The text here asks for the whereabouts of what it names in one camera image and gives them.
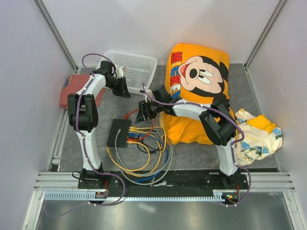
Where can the black network switch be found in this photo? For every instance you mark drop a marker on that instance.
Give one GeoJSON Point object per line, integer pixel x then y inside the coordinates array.
{"type": "Point", "coordinates": [119, 133]}

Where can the orange Mickey Mouse shirt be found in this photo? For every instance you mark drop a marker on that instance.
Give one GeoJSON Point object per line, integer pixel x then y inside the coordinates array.
{"type": "Point", "coordinates": [198, 74]}

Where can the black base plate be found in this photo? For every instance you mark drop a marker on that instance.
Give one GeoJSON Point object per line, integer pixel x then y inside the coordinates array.
{"type": "Point", "coordinates": [207, 180]}

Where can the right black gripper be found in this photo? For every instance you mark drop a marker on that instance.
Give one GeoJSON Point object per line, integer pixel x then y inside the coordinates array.
{"type": "Point", "coordinates": [143, 116]}

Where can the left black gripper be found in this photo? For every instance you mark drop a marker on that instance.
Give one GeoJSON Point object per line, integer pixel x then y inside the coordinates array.
{"type": "Point", "coordinates": [123, 91]}

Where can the cream patterned cloth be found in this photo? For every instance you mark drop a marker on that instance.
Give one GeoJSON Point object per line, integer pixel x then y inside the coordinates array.
{"type": "Point", "coordinates": [262, 138]}

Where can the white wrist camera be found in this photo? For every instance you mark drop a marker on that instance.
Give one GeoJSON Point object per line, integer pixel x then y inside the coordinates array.
{"type": "Point", "coordinates": [148, 95]}
{"type": "Point", "coordinates": [121, 72]}

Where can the white plastic basket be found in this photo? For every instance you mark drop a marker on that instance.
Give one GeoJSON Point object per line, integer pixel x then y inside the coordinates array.
{"type": "Point", "coordinates": [140, 69]}

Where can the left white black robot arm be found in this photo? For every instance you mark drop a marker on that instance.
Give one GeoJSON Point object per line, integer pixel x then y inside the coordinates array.
{"type": "Point", "coordinates": [83, 113]}

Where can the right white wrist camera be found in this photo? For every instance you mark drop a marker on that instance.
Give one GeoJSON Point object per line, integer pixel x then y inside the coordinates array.
{"type": "Point", "coordinates": [148, 95]}

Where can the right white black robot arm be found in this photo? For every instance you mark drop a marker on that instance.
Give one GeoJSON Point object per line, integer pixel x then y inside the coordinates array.
{"type": "Point", "coordinates": [215, 119]}

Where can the grey slotted cable duct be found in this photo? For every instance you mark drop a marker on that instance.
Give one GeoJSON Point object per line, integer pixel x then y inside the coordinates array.
{"type": "Point", "coordinates": [94, 196]}

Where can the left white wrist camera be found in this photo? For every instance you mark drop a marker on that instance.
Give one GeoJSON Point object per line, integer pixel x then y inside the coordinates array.
{"type": "Point", "coordinates": [121, 72]}

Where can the folded red shirt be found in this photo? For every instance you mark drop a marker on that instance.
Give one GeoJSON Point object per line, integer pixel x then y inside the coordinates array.
{"type": "Point", "coordinates": [75, 83]}

